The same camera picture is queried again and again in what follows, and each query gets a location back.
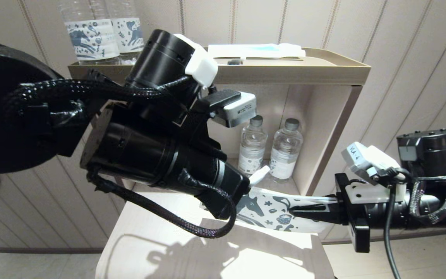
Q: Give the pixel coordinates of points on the horse print zipper pouch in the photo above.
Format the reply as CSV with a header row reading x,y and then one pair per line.
x,y
273,209

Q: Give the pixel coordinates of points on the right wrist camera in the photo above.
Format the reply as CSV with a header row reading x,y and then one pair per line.
x,y
362,157

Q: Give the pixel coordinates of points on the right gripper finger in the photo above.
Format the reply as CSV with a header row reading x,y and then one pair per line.
x,y
316,214

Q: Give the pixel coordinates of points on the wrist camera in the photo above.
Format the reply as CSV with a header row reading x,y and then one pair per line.
x,y
238,110
362,157

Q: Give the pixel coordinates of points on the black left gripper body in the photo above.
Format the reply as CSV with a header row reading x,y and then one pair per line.
x,y
227,201

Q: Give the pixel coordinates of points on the small white paper packet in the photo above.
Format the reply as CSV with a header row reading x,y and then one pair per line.
x,y
259,175

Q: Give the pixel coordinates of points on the grey toothbrush black bristles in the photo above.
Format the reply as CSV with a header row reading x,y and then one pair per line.
x,y
235,62

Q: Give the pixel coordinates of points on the beige shelf unit brown tray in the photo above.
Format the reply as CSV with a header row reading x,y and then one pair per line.
x,y
285,73

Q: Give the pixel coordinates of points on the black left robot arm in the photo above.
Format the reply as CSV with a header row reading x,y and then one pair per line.
x,y
138,155

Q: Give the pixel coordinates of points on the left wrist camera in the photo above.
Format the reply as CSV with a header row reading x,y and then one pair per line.
x,y
238,110

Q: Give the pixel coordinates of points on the small clear water bottle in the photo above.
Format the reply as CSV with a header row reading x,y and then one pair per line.
x,y
252,147
285,151

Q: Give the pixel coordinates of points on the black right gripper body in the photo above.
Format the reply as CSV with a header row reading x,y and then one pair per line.
x,y
358,236

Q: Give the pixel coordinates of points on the wrapped toothbrush white packet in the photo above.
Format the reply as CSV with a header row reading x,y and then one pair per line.
x,y
254,50

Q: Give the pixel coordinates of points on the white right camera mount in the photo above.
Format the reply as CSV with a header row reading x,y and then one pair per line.
x,y
366,193

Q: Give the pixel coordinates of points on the clear bottle blue horse label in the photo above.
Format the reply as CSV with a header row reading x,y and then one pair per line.
x,y
91,38
128,35

